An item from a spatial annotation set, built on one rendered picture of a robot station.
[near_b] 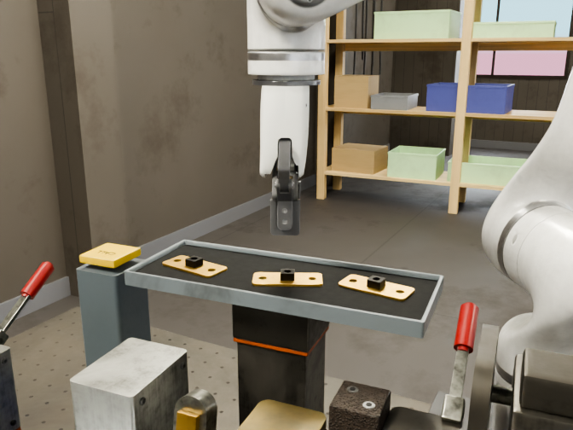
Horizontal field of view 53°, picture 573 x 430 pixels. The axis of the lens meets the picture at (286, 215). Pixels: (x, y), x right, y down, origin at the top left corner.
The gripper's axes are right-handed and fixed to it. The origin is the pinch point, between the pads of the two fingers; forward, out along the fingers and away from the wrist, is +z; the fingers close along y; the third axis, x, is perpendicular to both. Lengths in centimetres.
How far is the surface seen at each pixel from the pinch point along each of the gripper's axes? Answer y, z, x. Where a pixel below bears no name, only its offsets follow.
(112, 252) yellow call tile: -9.3, 8.2, -24.2
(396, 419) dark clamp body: 15.8, 16.2, 11.3
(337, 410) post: 17.0, 14.6, 5.4
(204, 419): 18.1, 15.1, -7.2
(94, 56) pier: -262, -17, -115
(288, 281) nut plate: 1.2, 7.9, 0.3
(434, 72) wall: -784, 7, 185
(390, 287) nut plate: 2.6, 7.9, 12.1
